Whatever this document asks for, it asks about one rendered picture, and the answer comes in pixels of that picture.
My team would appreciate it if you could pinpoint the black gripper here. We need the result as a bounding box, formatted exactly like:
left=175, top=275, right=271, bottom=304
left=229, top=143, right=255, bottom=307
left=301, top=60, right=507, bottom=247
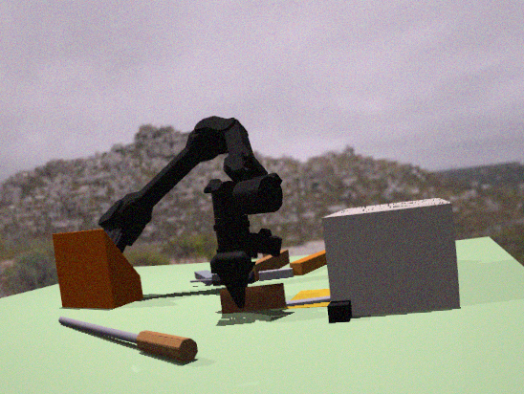
left=210, top=215, right=258, bottom=308

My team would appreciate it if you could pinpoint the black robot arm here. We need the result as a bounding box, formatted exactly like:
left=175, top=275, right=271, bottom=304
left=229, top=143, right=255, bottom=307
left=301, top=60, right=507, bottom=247
left=98, top=116, right=283, bottom=257

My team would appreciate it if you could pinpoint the grey rod with brown handle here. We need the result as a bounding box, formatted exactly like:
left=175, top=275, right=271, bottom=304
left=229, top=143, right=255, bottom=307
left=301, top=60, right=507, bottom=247
left=58, top=317, right=198, bottom=362

